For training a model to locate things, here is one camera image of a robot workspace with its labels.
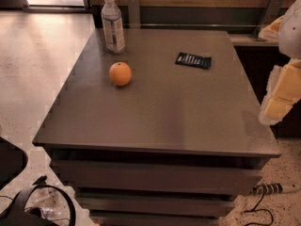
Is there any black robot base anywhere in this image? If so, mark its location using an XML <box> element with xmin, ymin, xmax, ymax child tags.
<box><xmin>0</xmin><ymin>137</ymin><xmax>77</xmax><ymax>226</ymax></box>

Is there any clear plastic water bottle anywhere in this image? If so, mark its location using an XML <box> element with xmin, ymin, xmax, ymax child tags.
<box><xmin>102</xmin><ymin>0</ymin><xmax>125</xmax><ymax>54</ymax></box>

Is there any grey drawer cabinet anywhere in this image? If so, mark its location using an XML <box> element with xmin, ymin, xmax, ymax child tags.
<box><xmin>34</xmin><ymin>29</ymin><xmax>279</xmax><ymax>226</ymax></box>

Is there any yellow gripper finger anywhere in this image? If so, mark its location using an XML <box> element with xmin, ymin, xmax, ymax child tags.
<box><xmin>259</xmin><ymin>16</ymin><xmax>283</xmax><ymax>41</ymax></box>
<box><xmin>259</xmin><ymin>59</ymin><xmax>301</xmax><ymax>125</ymax></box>

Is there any right metal wall bracket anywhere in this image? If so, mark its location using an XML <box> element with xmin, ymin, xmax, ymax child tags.
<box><xmin>254</xmin><ymin>0</ymin><xmax>284</xmax><ymax>40</ymax></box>

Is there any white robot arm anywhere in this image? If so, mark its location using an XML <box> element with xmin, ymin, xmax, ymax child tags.
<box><xmin>259</xmin><ymin>0</ymin><xmax>301</xmax><ymax>125</ymax></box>

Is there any wooden wall shelf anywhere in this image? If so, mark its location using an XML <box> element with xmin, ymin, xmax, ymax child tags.
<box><xmin>230</xmin><ymin>34</ymin><xmax>277</xmax><ymax>47</ymax></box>

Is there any orange fruit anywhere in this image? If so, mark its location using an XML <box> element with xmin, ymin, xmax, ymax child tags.
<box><xmin>109</xmin><ymin>62</ymin><xmax>132</xmax><ymax>87</ymax></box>

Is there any left metal wall bracket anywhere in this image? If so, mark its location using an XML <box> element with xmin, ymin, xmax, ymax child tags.
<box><xmin>128</xmin><ymin>0</ymin><xmax>141</xmax><ymax>28</ymax></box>

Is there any white power strip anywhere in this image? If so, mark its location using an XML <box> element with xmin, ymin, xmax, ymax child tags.
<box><xmin>252</xmin><ymin>182</ymin><xmax>301</xmax><ymax>196</ymax></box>

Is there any metal wall bracket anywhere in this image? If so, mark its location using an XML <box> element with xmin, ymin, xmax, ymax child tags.
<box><xmin>254</xmin><ymin>0</ymin><xmax>284</xmax><ymax>40</ymax></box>
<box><xmin>128</xmin><ymin>0</ymin><xmax>141</xmax><ymax>28</ymax></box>

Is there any black power cable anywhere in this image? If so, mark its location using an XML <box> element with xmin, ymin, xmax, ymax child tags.
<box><xmin>244</xmin><ymin>191</ymin><xmax>275</xmax><ymax>226</ymax></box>

